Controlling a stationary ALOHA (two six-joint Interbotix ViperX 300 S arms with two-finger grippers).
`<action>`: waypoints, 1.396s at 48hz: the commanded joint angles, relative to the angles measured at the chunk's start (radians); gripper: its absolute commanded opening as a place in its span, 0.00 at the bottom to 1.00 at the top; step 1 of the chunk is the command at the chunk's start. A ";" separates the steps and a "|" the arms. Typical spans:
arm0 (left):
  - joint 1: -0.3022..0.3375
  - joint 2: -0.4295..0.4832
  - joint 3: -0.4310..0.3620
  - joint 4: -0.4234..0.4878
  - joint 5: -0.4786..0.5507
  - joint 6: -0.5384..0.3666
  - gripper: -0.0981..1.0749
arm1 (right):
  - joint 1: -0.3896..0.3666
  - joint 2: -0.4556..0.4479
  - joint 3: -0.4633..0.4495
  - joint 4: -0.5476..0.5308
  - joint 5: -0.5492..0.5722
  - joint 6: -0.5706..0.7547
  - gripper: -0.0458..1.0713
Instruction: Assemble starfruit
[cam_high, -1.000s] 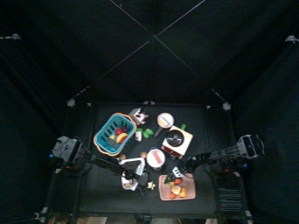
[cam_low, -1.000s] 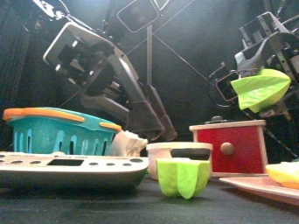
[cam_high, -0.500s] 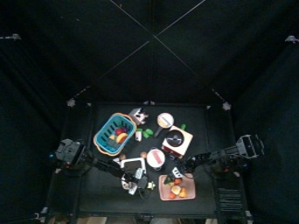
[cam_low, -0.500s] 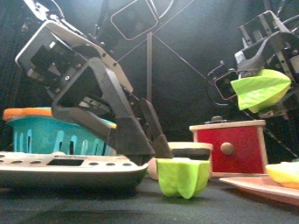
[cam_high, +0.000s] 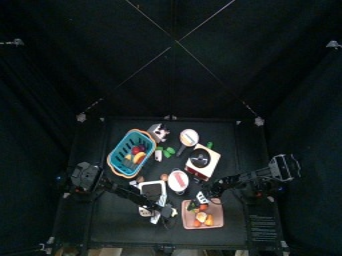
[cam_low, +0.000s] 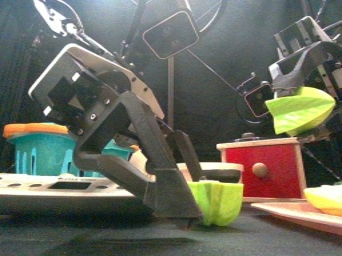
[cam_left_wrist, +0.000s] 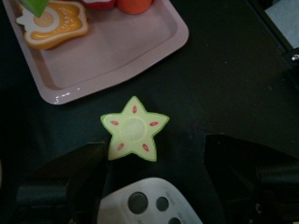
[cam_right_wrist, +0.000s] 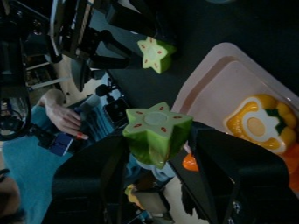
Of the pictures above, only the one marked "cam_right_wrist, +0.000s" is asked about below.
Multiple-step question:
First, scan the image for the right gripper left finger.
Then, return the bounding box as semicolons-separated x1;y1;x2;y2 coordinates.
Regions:
41;134;131;224

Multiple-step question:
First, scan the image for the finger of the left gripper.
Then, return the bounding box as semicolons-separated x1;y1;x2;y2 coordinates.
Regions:
106;0;178;46
88;55;144;71

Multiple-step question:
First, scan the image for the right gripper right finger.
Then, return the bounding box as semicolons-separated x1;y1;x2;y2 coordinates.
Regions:
170;120;299;224

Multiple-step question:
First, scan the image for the small blue box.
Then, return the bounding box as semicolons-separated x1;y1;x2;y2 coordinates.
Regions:
49;132;76;158

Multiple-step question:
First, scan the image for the person's forearm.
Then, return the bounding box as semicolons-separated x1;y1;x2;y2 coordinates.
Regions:
37;87;68;108

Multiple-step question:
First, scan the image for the person's hand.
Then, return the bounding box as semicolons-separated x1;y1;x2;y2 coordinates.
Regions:
44;101;91;142

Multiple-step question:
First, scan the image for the orange toy food piece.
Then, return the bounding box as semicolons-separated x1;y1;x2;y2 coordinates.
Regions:
279;142;299;194

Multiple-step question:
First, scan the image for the small orange toy piece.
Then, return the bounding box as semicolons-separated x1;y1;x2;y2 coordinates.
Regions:
182;152;200;172

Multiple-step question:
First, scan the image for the person's teal clothing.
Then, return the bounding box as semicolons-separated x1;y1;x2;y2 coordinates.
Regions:
0;95;132;224

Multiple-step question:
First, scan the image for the black square device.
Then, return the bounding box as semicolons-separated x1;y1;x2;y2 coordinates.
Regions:
102;97;131;124

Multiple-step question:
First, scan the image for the yellow bell pepper half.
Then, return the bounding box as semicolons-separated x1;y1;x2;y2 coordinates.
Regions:
223;93;299;155

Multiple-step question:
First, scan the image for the pink tray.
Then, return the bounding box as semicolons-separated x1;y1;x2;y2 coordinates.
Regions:
170;42;299;202

